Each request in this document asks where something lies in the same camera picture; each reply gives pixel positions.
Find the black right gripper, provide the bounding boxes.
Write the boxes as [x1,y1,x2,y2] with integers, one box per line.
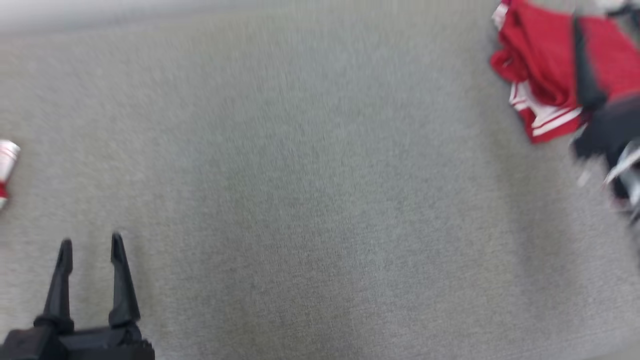
[572,15,640,166]

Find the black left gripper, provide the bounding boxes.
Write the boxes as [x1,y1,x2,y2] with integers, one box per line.
[34,232,156,360]

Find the red Bulls basketball jersey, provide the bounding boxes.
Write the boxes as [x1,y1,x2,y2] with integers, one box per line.
[490,0,640,145]

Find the red shorts with white stripe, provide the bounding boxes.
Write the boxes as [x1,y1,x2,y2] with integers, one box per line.
[0,140,21,211]

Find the grey fabric sofa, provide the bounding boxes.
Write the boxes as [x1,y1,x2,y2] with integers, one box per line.
[0,10,640,360]

